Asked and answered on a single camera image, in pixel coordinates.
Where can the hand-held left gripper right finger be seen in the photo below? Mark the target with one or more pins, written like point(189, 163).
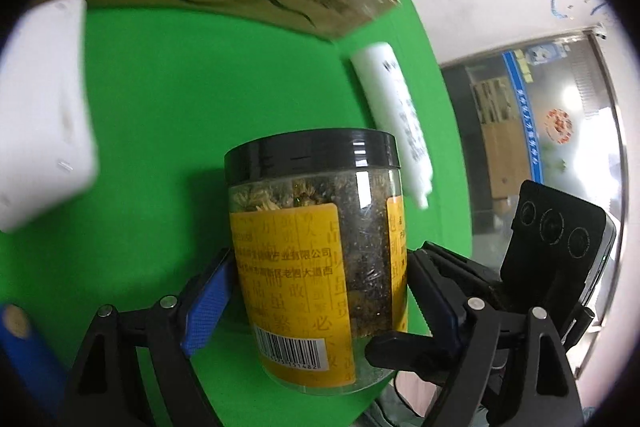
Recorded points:
point(452, 317)

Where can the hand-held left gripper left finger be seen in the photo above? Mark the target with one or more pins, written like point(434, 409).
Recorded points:
point(207, 302)

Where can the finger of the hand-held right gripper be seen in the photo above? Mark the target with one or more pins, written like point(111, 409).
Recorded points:
point(400, 352)
point(425, 287)

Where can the yellow-labelled jar with black lid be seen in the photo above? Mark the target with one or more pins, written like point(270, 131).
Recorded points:
point(300, 257)

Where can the glass door with decals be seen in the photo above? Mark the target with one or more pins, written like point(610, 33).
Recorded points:
point(550, 132)

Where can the white plastic bottle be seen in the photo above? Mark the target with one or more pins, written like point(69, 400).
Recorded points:
point(395, 107)

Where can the blue round stick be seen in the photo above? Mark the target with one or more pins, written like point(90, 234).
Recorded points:
point(30, 357)

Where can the white foam block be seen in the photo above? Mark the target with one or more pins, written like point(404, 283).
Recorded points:
point(40, 107)

